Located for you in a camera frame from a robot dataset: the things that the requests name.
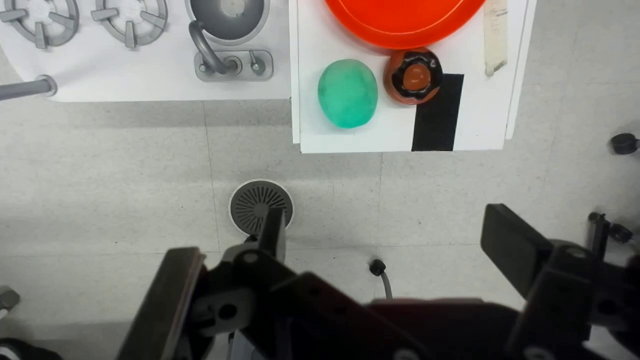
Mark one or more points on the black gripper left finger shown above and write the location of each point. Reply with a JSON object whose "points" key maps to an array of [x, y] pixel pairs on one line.
{"points": [[163, 307]]}

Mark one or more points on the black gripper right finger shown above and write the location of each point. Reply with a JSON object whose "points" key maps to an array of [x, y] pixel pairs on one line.
{"points": [[516, 247]]}

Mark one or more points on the white toy kitchen cabinet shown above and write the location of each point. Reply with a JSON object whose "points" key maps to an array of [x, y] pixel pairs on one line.
{"points": [[487, 112]]}

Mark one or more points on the green round plush toy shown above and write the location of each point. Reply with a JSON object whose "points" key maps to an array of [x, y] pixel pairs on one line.
{"points": [[346, 92]]}

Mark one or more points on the grey chair with casters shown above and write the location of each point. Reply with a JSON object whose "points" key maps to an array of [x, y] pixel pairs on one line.
{"points": [[376, 266]]}

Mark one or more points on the black tape patch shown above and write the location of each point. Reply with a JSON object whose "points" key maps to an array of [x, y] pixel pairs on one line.
{"points": [[437, 122]]}

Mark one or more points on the black round floor knob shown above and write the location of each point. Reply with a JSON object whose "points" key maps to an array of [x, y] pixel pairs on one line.
{"points": [[623, 143]]}

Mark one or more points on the beige masking tape strip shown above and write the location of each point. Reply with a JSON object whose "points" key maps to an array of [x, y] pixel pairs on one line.
{"points": [[496, 47]]}

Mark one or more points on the orange plastic bowl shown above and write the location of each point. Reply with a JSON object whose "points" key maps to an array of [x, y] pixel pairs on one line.
{"points": [[401, 23]]}

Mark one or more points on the grey metal pole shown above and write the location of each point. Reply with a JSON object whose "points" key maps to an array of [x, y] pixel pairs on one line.
{"points": [[30, 88]]}

